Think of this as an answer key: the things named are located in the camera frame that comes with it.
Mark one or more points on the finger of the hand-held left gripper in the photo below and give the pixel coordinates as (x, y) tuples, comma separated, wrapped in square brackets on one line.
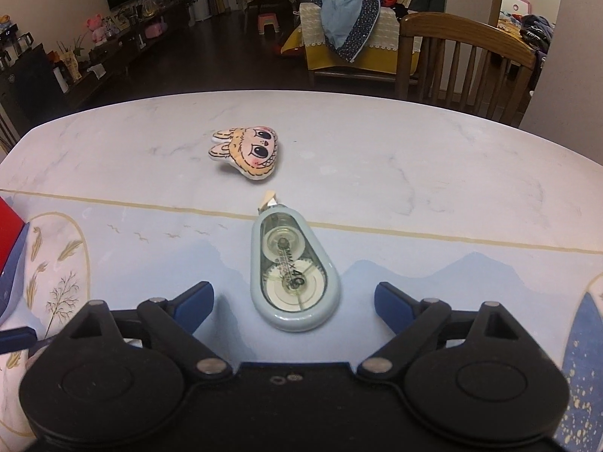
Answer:
[(16, 340)]

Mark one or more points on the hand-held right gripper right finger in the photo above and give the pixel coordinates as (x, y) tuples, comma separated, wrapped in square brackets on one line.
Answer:
[(393, 302)]

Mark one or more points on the dark television cabinet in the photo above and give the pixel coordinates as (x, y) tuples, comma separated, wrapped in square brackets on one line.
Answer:
[(80, 63)]

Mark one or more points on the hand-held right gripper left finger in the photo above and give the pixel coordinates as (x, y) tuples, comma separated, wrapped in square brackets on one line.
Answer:
[(195, 301)]

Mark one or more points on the light blue correction tape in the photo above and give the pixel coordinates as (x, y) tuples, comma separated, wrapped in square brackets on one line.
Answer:
[(294, 273)]

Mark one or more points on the pink plush toy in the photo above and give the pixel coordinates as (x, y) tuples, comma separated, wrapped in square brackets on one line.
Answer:
[(96, 28)]

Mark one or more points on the yellow sofa with lace cover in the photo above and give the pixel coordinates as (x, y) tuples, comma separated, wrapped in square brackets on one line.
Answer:
[(358, 42)]

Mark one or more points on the dark clothes pile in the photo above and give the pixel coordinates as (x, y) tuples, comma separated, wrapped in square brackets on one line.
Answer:
[(534, 28)]

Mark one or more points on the bunny face plush toy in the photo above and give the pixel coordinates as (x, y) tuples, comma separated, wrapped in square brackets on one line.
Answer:
[(247, 153)]

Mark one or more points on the red cardboard box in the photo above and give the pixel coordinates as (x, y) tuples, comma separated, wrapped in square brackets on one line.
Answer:
[(8, 233)]

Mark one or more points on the wooden chair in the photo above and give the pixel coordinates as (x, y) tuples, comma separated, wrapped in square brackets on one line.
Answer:
[(464, 63)]

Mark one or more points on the blue clothes pile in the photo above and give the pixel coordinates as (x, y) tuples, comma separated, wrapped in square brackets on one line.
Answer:
[(351, 16)]

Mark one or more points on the pink stool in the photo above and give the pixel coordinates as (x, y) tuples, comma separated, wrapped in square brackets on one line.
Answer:
[(268, 21)]

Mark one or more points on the dark blue flat object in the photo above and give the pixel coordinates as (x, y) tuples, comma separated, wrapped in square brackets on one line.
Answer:
[(12, 287)]

